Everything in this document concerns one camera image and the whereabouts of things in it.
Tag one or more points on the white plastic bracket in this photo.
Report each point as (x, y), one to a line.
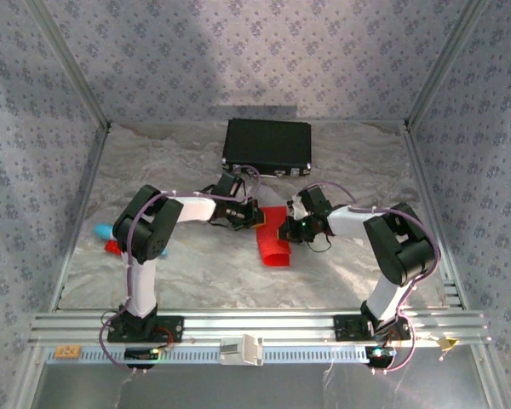
(249, 351)

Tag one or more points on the aluminium mounting rail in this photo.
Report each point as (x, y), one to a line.
(260, 324)

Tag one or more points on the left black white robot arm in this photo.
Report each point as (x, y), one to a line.
(145, 230)

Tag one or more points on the small black circuit board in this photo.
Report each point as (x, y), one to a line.
(140, 353)
(381, 353)

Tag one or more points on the small red object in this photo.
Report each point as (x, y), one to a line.
(113, 247)

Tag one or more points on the black hard case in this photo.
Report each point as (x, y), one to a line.
(266, 145)

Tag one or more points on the yellow tape tag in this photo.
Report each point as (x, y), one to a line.
(449, 343)

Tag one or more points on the orange tag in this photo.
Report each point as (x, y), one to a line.
(68, 352)

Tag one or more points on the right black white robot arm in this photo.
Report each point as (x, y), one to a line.
(400, 251)

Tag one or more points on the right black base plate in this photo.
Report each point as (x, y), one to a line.
(345, 328)

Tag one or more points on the red cloth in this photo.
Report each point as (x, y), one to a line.
(272, 247)

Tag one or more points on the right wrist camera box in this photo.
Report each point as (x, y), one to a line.
(298, 208)

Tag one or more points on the aluminium frame post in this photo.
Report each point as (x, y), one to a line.
(70, 64)
(445, 64)

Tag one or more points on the aluminium side rail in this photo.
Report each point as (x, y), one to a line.
(89, 187)
(426, 187)

